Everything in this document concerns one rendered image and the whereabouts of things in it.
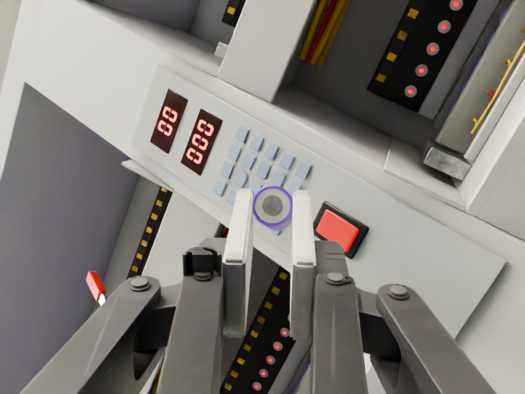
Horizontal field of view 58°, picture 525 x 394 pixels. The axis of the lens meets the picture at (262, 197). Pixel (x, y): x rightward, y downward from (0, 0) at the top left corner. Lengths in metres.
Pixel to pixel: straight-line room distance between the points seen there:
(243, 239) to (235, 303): 0.02
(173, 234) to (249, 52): 0.16
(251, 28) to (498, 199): 0.20
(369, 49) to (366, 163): 0.24
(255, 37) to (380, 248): 0.17
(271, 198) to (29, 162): 0.41
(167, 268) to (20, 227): 0.26
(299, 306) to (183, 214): 0.24
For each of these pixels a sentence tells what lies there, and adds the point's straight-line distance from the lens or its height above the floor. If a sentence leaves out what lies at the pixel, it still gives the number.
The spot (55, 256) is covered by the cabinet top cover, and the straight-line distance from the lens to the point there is 0.69.
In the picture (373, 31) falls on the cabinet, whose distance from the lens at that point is 0.53.
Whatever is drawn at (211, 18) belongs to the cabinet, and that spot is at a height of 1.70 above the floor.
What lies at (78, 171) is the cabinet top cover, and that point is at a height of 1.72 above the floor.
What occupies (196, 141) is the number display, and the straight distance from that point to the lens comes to 0.36.
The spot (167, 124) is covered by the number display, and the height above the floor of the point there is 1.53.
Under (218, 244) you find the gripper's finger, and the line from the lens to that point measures 0.18.
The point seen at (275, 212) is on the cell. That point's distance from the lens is 0.21.
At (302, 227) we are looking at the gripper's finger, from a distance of 0.18.
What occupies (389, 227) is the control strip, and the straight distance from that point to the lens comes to 0.29.
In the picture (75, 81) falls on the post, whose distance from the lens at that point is 0.47.
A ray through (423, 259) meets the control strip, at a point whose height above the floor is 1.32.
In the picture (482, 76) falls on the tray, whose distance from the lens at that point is 0.36.
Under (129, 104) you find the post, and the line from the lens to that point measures 0.42.
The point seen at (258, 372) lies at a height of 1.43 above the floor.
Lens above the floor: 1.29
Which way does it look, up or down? 25 degrees up
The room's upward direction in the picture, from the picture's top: 57 degrees counter-clockwise
